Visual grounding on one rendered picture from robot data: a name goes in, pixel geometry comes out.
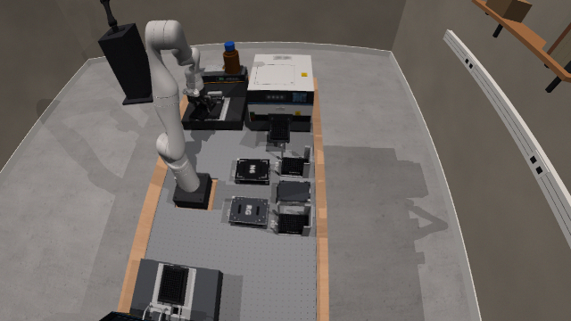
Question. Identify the brown glass bottle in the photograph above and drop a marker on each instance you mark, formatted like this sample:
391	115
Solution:
232	63

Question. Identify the blue bottle cap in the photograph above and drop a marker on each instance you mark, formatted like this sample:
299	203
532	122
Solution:
230	45

